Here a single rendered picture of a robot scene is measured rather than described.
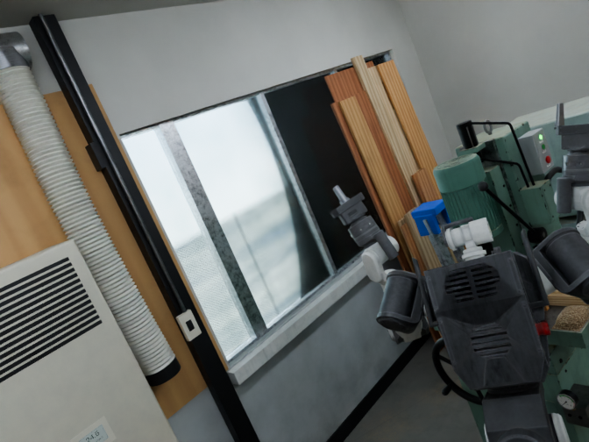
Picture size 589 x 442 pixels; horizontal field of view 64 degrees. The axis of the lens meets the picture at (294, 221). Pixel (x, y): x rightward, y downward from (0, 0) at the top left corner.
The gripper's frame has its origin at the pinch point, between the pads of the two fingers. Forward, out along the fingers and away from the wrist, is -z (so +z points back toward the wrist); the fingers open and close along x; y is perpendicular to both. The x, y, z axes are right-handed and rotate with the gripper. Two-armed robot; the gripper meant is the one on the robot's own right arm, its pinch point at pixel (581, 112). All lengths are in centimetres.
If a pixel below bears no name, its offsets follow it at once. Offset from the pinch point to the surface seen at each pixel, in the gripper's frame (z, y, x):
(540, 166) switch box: 18, 47, 36
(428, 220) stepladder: 50, 72, 112
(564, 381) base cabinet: 93, 26, 17
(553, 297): 65, 31, 23
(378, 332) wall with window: 135, 79, 166
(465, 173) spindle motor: 17.3, 12.4, 44.4
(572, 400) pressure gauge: 94, 17, 10
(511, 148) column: 11, 38, 42
